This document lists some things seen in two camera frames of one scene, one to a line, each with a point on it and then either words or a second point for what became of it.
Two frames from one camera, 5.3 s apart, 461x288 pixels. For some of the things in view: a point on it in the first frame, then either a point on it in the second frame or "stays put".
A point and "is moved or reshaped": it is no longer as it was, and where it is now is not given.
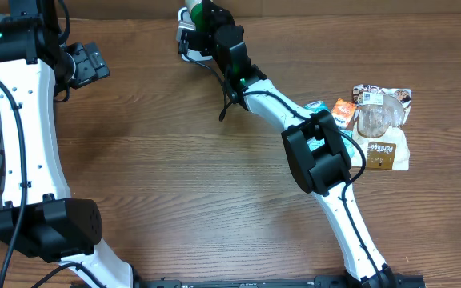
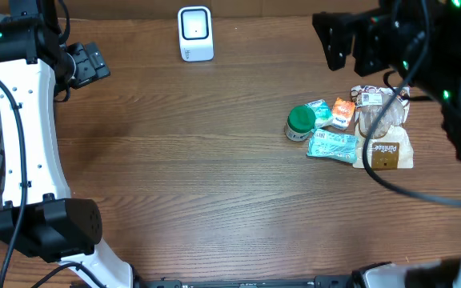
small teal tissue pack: [316, 106] stays put
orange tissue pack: [342, 111] stays put
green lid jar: [196, 9] is moved or reshaped
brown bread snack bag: [379, 124] stays put
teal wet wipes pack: [315, 142] stays put
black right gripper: [214, 18] -> [376, 50]
